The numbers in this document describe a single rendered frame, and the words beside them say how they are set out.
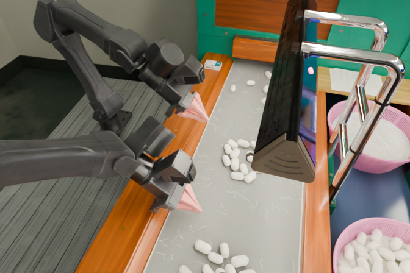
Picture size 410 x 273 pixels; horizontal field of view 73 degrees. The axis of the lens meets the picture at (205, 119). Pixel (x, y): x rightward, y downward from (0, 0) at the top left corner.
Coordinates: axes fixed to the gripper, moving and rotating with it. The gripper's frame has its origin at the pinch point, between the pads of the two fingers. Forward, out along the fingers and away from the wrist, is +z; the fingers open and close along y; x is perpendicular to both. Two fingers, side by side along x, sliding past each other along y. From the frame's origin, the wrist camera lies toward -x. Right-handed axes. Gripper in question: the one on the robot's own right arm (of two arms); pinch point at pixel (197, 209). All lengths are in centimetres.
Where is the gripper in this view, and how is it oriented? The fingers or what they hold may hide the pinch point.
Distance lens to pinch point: 65.6
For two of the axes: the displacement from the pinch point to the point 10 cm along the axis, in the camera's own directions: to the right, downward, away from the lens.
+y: 2.9, -6.5, 7.0
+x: -6.2, 4.3, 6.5
